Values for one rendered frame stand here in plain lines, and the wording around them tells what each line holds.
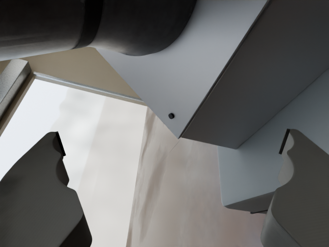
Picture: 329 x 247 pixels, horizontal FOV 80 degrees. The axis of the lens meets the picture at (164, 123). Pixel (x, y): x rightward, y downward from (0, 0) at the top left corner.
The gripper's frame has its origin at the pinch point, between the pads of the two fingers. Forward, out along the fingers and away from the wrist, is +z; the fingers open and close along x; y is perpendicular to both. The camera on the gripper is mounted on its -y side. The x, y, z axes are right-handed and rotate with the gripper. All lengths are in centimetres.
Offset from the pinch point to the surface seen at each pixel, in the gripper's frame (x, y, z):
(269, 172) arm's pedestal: 11.9, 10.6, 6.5
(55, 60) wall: -266, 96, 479
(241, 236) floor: 54, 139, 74
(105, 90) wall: -144, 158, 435
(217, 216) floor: 45, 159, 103
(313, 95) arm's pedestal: 14.7, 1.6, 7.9
